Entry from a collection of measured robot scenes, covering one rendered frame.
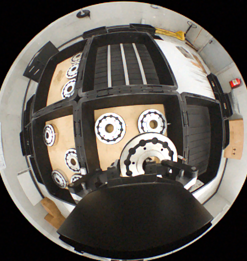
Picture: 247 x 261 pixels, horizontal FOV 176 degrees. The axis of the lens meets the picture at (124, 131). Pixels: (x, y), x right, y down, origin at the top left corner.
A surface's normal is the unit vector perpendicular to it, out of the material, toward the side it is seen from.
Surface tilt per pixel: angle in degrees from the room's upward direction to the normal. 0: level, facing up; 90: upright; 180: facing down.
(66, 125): 0
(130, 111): 0
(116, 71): 0
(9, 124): 90
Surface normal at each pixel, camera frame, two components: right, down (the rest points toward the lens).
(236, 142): -0.97, 0.19
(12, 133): 0.98, -0.18
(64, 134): -0.03, 0.01
